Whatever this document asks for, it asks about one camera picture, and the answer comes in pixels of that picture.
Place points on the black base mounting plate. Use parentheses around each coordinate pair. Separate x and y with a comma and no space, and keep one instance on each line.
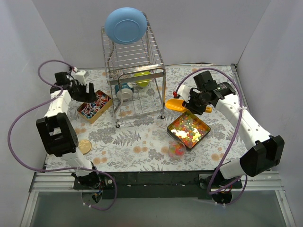
(162,184)

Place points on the yellow plastic scoop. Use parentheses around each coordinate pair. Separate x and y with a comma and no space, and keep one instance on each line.
(177,105)

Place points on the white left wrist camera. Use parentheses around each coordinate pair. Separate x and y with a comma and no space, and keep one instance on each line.
(79,75)

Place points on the gold tin of small items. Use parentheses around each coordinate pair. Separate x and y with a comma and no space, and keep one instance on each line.
(92,111)

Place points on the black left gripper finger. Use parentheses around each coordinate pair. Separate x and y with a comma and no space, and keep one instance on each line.
(91,96)
(83,97)

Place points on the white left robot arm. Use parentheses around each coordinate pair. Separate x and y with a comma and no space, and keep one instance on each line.
(56,131)

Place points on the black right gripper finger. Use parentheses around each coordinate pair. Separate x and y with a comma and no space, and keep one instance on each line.
(188,104)
(197,109)

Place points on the blue and white mug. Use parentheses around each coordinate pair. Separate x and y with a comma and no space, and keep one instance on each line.
(124,91)

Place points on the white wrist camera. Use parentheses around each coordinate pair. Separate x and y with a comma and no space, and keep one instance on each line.
(79,75)
(183,92)

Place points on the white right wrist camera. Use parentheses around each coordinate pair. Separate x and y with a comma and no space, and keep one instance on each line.
(183,92)

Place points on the gold round jar lid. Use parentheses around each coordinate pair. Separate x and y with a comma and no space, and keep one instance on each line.
(85,146)

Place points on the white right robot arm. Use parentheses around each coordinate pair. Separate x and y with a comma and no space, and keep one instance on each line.
(264,151)

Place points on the blue plate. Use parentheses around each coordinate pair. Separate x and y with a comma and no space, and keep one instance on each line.
(125,25)

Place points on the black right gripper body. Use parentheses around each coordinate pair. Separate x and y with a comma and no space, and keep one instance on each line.
(195,104)

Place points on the square tin of star candies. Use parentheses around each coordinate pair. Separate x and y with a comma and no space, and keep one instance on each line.
(188,129)

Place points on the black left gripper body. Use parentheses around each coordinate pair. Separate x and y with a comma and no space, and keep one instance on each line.
(80,91)

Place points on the clear plastic jar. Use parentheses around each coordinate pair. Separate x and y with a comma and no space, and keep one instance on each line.
(176,150)

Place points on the floral patterned table mat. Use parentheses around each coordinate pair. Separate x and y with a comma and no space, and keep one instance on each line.
(142,144)

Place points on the aluminium table edge rail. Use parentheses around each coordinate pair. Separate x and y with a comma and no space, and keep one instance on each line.
(156,199)

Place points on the steel wire dish rack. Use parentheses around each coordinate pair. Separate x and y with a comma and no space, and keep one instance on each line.
(140,64)

